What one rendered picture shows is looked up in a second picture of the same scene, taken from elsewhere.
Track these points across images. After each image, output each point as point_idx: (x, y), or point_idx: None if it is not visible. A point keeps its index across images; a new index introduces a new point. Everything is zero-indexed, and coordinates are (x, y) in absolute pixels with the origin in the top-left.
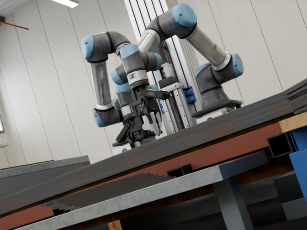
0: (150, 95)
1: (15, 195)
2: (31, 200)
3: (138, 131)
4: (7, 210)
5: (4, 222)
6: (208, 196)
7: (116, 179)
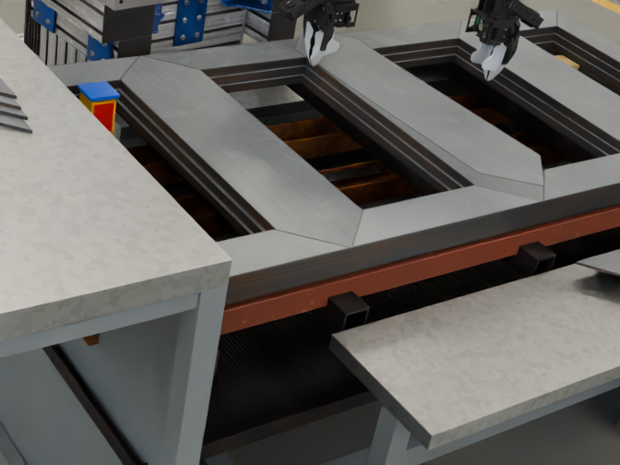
0: (526, 17)
1: (449, 226)
2: (473, 236)
3: (350, 13)
4: (418, 253)
5: (398, 274)
6: (315, 116)
7: (609, 211)
